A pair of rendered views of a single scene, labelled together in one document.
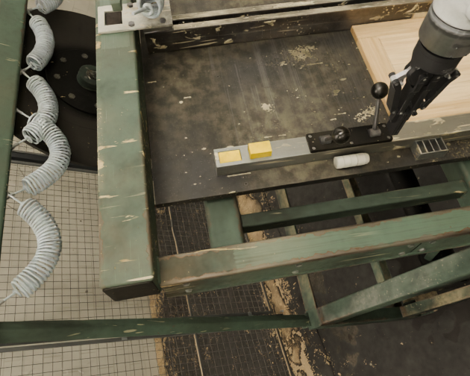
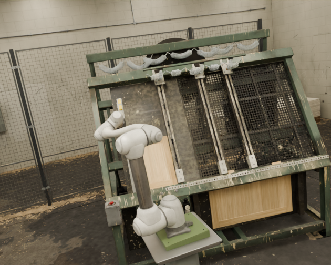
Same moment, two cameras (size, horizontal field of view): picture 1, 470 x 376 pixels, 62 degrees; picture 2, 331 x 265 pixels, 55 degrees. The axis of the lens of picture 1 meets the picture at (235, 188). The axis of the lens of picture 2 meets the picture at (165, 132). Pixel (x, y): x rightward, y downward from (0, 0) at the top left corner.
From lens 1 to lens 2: 262 cm
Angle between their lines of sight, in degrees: 29
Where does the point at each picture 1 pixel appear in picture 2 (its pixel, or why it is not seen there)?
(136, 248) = (94, 83)
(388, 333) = not seen: hidden behind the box
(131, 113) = (126, 79)
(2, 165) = (132, 54)
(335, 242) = (96, 121)
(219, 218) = (107, 102)
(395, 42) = (160, 146)
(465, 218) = (101, 149)
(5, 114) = (148, 51)
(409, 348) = not seen: hidden behind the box
